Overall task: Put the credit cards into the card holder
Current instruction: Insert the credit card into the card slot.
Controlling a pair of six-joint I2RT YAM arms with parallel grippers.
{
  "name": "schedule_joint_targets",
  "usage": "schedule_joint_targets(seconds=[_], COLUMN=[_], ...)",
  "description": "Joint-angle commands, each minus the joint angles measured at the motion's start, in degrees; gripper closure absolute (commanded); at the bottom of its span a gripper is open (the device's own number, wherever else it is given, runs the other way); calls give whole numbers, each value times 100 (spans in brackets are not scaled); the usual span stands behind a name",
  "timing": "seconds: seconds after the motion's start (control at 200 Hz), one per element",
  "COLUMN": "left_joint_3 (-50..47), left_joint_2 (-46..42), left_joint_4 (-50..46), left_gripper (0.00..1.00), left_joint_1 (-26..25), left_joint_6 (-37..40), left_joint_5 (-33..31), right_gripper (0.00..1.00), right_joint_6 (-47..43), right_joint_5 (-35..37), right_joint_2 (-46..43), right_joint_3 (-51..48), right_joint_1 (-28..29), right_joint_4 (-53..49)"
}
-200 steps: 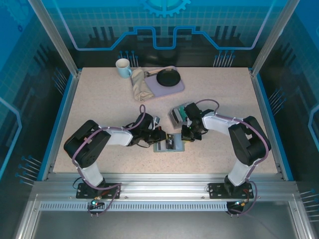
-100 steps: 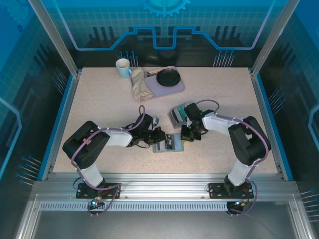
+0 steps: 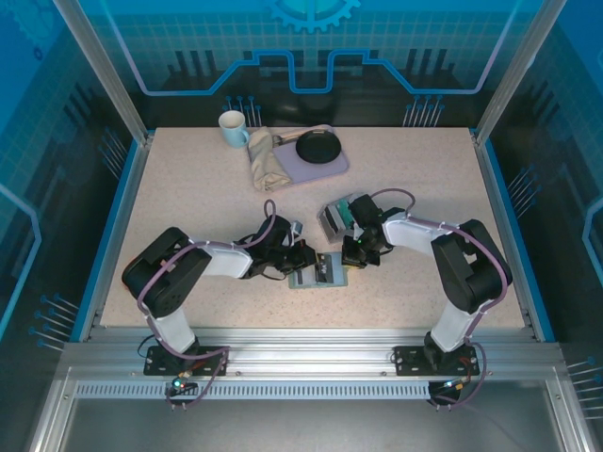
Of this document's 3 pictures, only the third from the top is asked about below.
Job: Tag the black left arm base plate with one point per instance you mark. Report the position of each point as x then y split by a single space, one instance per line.
160 365

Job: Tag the beige cloth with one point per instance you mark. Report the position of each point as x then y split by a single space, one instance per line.
264 165

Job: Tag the aluminium side rail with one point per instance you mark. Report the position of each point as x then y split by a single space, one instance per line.
123 221
503 221

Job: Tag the lavender tray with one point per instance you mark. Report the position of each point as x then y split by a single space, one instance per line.
325 169

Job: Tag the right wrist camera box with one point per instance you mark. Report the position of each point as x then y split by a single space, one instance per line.
358 233

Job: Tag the light blue mug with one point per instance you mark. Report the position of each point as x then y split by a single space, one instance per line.
233 134

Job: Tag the teal card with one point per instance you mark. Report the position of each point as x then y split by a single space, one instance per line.
347 214

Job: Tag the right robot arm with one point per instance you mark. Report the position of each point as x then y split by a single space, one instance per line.
471 268

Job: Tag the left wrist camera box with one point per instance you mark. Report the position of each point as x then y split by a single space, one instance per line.
297 229

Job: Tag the black round pan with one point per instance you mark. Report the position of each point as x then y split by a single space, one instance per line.
318 147

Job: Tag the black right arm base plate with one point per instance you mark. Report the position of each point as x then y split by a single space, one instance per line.
410 362

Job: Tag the aluminium mounting rail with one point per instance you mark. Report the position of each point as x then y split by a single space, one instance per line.
306 353

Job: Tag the aluminium frame post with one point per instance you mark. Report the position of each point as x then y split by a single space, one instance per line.
108 80
513 70

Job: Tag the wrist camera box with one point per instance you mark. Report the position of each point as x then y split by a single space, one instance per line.
358 233
297 229

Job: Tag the clear acrylic card box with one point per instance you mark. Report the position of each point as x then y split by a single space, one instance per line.
327 230

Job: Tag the small connector board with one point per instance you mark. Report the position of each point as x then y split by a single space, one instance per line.
452 386
180 385

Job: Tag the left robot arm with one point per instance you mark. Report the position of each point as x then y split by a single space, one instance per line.
165 278

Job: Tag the grey metal shelf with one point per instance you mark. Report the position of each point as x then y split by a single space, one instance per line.
306 428

